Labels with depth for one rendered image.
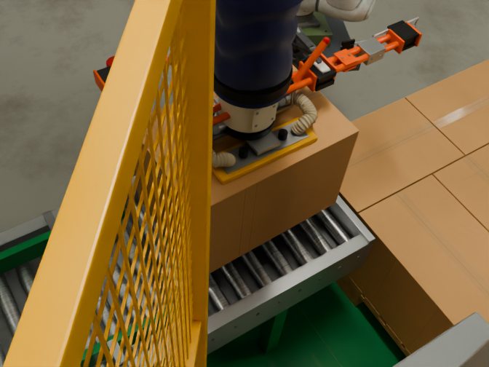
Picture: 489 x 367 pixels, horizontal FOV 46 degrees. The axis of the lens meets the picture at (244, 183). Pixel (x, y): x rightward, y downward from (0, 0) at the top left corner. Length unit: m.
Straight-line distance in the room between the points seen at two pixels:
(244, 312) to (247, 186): 0.51
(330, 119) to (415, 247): 0.69
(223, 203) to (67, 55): 2.27
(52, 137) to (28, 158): 0.17
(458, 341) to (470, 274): 1.58
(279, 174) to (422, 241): 0.81
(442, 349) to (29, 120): 2.91
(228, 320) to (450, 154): 1.23
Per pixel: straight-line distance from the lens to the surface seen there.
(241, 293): 2.06
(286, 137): 1.73
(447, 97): 2.87
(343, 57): 1.84
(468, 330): 0.75
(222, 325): 1.96
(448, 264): 2.30
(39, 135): 3.30
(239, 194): 1.64
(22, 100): 3.50
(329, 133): 1.81
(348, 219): 2.22
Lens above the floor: 2.40
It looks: 53 degrees down
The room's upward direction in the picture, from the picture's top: 6 degrees clockwise
